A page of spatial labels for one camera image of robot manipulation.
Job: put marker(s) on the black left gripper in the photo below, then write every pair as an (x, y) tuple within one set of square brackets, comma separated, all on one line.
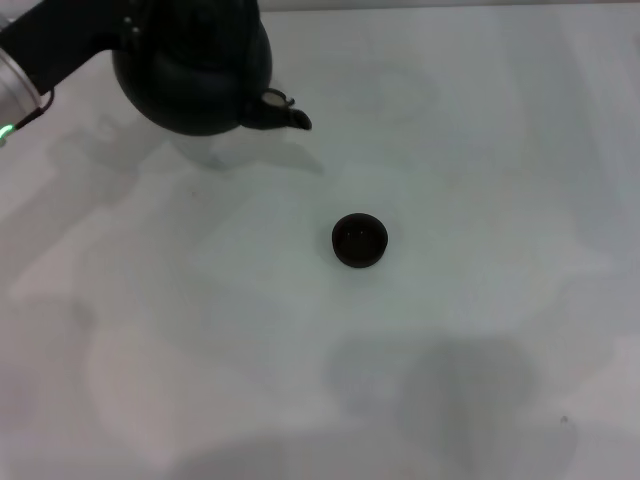
[(65, 40)]

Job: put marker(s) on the dark brown small teacup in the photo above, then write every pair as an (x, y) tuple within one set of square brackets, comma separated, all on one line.
[(360, 242)]

